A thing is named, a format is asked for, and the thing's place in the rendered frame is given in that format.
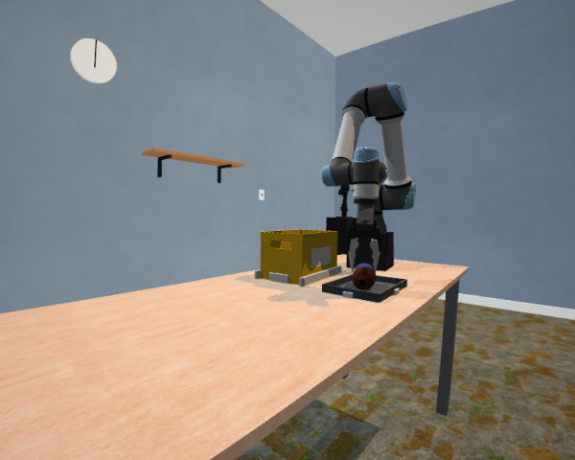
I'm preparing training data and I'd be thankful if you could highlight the brown glass bottle with blue label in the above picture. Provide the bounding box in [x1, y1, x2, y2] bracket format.
[352, 263, 376, 290]

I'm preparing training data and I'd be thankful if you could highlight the yellow divided crate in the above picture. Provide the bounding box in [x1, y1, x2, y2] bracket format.
[261, 229, 338, 285]

